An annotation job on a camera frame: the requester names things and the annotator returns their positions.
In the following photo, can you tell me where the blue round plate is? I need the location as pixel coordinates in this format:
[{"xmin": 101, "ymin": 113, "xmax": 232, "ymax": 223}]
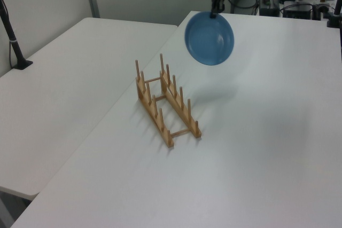
[{"xmin": 184, "ymin": 11, "xmax": 236, "ymax": 66}]

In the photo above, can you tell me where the wooden plate rack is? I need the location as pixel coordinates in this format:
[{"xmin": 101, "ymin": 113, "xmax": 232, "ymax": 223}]
[{"xmin": 134, "ymin": 53, "xmax": 202, "ymax": 149}]

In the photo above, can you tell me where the black electronics box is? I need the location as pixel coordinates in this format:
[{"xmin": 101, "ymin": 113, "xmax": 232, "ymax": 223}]
[{"xmin": 259, "ymin": 0, "xmax": 280, "ymax": 17}]

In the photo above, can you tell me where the black flat device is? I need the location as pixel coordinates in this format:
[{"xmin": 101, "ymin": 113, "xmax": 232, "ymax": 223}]
[{"xmin": 282, "ymin": 3, "xmax": 314, "ymax": 19}]

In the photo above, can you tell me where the black clamp stand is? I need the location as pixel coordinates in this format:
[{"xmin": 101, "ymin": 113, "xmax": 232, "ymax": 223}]
[{"xmin": 327, "ymin": 0, "xmax": 342, "ymax": 28}]

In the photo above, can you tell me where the black camera stand pole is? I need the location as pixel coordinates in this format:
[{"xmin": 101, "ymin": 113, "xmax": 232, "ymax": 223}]
[{"xmin": 0, "ymin": 0, "xmax": 34, "ymax": 70}]

